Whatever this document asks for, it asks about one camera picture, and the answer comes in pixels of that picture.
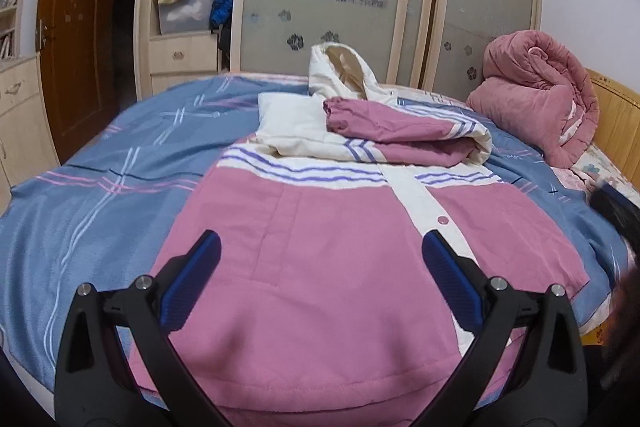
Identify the person's right hand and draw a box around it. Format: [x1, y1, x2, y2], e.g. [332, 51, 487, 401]
[601, 263, 639, 388]

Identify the pink and white hooded jacket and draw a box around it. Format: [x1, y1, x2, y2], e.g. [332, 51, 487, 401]
[157, 43, 588, 426]

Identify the beige cabinet with bookshelf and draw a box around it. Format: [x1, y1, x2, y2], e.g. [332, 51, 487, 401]
[1, 0, 58, 210]

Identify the brown wooden door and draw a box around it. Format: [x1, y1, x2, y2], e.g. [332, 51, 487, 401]
[36, 0, 136, 162]

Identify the wooden headboard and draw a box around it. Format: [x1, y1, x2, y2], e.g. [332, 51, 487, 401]
[588, 69, 640, 187]

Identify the translucent storage box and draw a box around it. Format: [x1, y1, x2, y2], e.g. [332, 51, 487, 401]
[157, 0, 214, 35]

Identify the beige wardrobe frame with drawers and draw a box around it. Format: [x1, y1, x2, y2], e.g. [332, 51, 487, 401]
[134, 0, 232, 100]

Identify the rolled pink quilt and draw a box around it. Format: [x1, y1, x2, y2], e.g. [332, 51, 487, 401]
[466, 29, 600, 169]

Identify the blue garment in wardrobe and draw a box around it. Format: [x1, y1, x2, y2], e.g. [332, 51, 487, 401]
[209, 0, 233, 31]

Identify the blue plaid bed sheet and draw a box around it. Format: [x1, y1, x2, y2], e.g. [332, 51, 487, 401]
[1, 77, 630, 386]

